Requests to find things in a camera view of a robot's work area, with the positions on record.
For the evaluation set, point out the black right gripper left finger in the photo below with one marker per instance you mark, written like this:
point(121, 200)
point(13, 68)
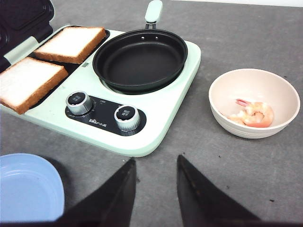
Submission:
point(112, 203)

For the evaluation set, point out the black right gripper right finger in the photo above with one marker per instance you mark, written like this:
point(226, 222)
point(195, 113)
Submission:
point(201, 200)

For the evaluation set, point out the pink cooked shrimp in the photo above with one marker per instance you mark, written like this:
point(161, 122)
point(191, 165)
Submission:
point(253, 114)

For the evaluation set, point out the beige ribbed bowl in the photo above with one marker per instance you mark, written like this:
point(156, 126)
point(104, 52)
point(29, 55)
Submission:
point(253, 85)

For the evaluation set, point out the bread slice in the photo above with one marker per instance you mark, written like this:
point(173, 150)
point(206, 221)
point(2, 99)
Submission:
point(71, 45)
point(26, 82)

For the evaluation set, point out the breakfast maker hinged lid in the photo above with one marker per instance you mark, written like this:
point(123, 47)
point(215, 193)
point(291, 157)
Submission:
point(20, 20)

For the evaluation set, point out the mint green breakfast maker base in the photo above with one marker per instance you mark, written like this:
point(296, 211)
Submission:
point(156, 109)

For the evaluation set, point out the blue plastic plate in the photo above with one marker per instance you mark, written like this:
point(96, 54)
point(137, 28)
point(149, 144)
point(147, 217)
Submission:
point(31, 189)

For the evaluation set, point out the silver right control knob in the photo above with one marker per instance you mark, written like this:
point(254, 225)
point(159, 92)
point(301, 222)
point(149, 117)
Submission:
point(127, 117)

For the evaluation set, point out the silver control knob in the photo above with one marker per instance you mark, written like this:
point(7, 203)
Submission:
point(127, 117)
point(79, 103)

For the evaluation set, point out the silver left control knob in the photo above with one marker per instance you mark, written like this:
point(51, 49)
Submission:
point(79, 103)

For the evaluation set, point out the black frying pan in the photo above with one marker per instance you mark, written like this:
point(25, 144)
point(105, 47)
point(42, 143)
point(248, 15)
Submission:
point(143, 60)

